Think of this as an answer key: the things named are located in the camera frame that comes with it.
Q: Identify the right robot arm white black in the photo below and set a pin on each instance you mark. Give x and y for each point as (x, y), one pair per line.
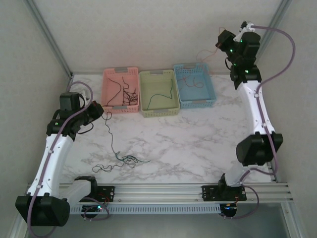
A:
(252, 111)

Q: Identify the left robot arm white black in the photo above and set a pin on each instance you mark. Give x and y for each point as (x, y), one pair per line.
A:
(54, 158)

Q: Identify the pink perforated plastic basket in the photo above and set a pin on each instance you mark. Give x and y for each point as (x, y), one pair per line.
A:
(114, 84)

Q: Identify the blue perforated plastic basket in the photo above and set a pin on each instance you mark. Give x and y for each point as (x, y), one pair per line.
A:
(198, 95)

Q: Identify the green perforated plastic basket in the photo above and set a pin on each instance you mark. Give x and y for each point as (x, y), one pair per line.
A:
(158, 86)

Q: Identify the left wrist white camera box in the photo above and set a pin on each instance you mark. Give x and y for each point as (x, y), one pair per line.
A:
(84, 95)

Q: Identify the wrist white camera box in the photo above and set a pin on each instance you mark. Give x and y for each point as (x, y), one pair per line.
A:
(247, 27)
(84, 95)

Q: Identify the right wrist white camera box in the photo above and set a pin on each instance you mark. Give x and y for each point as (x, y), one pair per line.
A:
(247, 27)

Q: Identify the aluminium table end rail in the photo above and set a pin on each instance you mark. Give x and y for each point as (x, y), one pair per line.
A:
(86, 73)

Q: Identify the aluminium table side rail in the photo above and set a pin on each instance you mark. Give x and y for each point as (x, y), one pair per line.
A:
(273, 176)
(70, 79)

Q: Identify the aluminium frame post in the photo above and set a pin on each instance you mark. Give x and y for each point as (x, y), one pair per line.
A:
(50, 34)
(279, 12)
(288, 220)

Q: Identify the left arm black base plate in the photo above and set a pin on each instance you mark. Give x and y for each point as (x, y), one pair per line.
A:
(109, 191)

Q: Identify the aluminium mounting rail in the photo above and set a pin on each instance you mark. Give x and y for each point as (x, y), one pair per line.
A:
(158, 192)

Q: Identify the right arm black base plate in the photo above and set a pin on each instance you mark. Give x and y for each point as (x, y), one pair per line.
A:
(210, 193)

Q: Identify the aluminium lower frame post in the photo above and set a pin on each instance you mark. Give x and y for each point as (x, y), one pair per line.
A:
(288, 220)

